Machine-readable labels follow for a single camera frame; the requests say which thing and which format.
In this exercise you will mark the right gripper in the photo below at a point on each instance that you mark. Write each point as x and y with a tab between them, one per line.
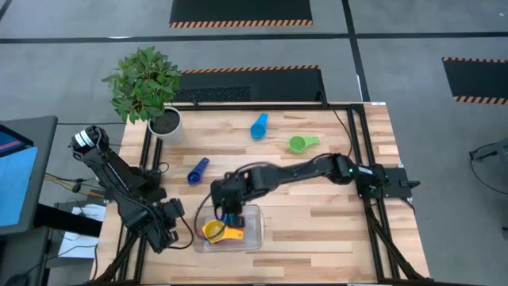
228	196

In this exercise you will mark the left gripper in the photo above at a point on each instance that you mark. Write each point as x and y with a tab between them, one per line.
164	234

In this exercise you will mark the yellow measuring cup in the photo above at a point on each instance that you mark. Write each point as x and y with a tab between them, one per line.
214	231

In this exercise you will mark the small navy measuring cup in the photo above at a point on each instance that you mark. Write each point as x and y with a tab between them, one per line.
195	175

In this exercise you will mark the clear plastic basket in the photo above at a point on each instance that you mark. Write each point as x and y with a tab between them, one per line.
254	226

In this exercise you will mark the cyan measuring cup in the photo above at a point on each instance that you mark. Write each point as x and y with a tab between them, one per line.
259	129

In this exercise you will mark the green measuring cup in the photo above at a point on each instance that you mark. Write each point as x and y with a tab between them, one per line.
297	144

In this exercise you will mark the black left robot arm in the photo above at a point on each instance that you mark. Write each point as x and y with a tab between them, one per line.
115	175

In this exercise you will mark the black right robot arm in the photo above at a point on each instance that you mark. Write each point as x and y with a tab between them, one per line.
301	171

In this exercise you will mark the white papers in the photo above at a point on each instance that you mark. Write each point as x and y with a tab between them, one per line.
77	244

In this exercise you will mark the white plant pot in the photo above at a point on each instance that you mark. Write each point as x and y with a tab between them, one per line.
166	122

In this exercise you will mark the black desk bar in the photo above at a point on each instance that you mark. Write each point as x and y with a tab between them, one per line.
67	220

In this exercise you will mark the black hazard-striped floor mat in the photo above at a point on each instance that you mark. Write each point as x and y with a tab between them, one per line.
238	10
254	85
476	79

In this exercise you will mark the green leafy plant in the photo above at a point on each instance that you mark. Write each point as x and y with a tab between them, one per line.
143	83

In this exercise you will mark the light blue sheet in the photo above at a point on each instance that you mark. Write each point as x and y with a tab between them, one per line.
16	186

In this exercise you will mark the grey desk top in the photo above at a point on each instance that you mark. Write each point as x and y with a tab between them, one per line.
45	131

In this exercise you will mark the computer monitor screen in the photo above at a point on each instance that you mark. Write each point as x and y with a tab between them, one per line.
12	141

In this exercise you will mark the black aluminium table frame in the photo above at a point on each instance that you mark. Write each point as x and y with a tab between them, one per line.
258	107

